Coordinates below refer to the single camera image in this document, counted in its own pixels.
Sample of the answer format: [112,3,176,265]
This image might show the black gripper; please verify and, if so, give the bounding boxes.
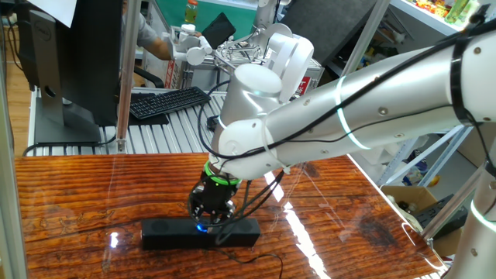
[188,176,238,225]

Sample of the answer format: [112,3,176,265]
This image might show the bare person forearm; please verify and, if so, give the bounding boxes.
[145,36,174,61]

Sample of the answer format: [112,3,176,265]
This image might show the white rounded robot base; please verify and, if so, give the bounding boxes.
[265,22,315,104]

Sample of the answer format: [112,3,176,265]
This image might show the black speaker bar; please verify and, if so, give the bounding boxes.
[139,217,261,251]

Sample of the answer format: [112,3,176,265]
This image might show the black keyboard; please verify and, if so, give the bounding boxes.
[129,85,212,120]

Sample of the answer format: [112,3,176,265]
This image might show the wood grain table mat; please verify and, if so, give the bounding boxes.
[14,150,450,279]

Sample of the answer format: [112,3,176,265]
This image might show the silver metal case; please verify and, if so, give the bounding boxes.
[180,57,233,91]

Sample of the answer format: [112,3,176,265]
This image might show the white carton red print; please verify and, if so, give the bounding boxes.
[164,57,177,89]

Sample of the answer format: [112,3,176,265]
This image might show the black chair armrest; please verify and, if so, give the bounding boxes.
[133,66,166,89]

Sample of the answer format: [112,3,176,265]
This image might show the white haptic control device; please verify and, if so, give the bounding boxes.
[162,22,272,67]

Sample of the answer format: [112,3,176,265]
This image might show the white foam packing slab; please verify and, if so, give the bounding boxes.
[348,149,396,183]

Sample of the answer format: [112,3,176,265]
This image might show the black tablet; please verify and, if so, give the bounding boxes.
[201,12,236,50]

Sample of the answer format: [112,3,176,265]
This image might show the person's arm grey sleeve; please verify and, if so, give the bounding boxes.
[122,7,159,48]

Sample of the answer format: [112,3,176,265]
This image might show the brown cardboard box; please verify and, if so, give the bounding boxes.
[381,184,472,259]

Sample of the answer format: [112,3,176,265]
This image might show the black computer monitor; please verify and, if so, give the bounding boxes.
[15,0,124,127]

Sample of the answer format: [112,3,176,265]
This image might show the green drink bottle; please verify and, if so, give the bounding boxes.
[184,0,199,23]

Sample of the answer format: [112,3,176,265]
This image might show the grey monitor stand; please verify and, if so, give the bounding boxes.
[29,9,102,146]

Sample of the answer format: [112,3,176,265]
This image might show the dark grey foam panel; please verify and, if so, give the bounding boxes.
[278,0,379,67]

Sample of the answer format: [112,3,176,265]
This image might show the black flat device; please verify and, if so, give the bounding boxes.
[414,193,469,236]

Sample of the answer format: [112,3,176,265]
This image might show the white paper sheet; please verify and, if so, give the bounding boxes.
[26,0,78,29]

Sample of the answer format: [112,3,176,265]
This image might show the white shelving rack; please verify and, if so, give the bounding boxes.
[375,0,496,187]

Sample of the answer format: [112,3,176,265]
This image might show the colourful snack packs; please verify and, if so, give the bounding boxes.
[416,0,446,16]

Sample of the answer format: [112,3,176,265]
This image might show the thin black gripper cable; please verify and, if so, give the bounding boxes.
[215,170,286,245]

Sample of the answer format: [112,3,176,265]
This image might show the thin black speaker cable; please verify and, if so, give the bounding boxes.
[211,247,284,279]

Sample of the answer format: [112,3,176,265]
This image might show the thick black camera cable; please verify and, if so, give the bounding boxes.
[196,9,496,160]

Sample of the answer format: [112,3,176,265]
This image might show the black monitor cable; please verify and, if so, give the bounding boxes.
[22,133,117,157]

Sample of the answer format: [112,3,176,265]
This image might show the aluminium frame post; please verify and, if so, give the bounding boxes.
[115,0,141,154]
[0,57,28,279]
[420,162,485,241]

